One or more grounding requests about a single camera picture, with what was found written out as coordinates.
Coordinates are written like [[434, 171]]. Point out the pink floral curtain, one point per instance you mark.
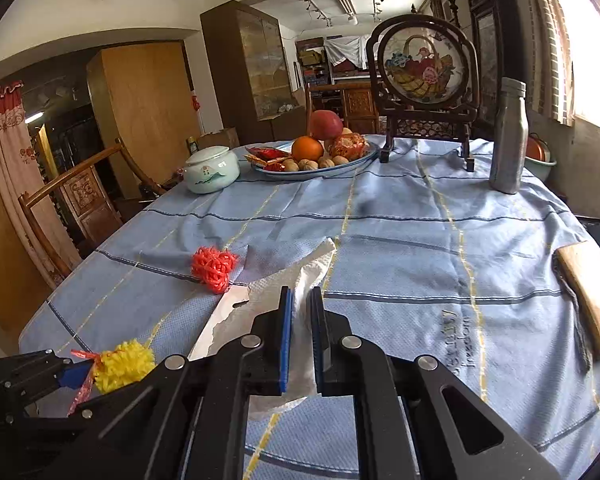
[[10, 160]]

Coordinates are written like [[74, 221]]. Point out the red snack packet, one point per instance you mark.
[[267, 152], [276, 164]]

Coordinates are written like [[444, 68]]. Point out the red apple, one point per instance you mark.
[[326, 124]]

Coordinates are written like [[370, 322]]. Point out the torn white paper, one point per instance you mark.
[[225, 315]]

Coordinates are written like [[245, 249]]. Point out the red plastic basin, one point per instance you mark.
[[536, 147]]

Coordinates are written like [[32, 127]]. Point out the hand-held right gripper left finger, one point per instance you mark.
[[282, 340]]

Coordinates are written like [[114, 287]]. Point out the white hanging sheet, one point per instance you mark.
[[347, 50]]

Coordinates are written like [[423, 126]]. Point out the orange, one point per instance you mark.
[[307, 149]]

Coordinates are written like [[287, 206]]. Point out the dark carved wooden cabinet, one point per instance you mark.
[[490, 35]]

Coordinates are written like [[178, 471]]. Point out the tan leather wallet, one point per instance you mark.
[[590, 295]]

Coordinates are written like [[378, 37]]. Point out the blue oval fruit plate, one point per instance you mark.
[[300, 174]]

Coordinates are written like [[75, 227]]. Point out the blue striped tablecloth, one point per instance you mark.
[[405, 220]]

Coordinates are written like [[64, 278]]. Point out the round embroidered screen on stand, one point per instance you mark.
[[420, 67]]

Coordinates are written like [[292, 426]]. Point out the light wooden wardrobe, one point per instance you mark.
[[145, 110]]

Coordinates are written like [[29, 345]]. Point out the carved wooden armchair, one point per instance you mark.
[[87, 195], [357, 105]]

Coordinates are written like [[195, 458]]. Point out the spray can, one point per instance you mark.
[[192, 146]]

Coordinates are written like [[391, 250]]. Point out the beige window curtain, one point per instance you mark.
[[550, 35]]

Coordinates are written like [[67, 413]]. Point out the fruit in red mesh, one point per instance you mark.
[[349, 146]]

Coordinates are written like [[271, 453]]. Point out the green plastic basin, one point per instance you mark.
[[542, 170]]

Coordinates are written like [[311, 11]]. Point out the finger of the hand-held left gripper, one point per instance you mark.
[[75, 374], [60, 422]]

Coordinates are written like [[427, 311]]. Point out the storage shelf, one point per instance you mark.
[[312, 60]]

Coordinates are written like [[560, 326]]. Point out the silver metal bottle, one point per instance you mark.
[[509, 140]]

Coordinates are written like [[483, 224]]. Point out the white ceramic lidded jar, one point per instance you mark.
[[212, 172]]

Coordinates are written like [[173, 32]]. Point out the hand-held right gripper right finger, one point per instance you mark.
[[319, 340]]

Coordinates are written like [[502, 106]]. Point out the ceiling tube lamp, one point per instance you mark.
[[346, 6]]

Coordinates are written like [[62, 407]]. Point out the red hanging ornament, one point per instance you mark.
[[196, 102]]

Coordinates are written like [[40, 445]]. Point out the glass-front wooden cabinet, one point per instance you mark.
[[230, 60]]

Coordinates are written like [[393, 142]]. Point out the row of walnuts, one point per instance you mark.
[[307, 165]]

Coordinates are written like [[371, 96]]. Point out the yellow pom-pom with red ribbon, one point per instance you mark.
[[125, 365]]

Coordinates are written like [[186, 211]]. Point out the white tissue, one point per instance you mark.
[[305, 270]]

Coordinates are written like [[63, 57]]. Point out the cardboard box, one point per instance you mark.
[[220, 137]]

